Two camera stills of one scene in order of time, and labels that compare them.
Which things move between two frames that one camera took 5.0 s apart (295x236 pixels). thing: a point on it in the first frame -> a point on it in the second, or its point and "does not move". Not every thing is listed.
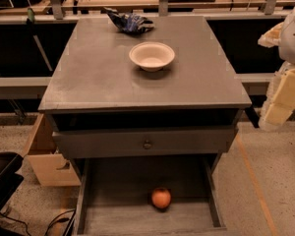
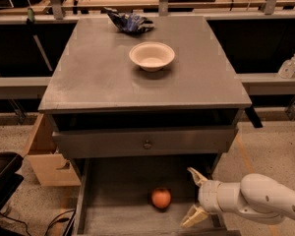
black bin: (4, 181) does not move
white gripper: (293, 38) -> (208, 194)
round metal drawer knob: (147, 146) does not move
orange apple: (160, 198) does not move
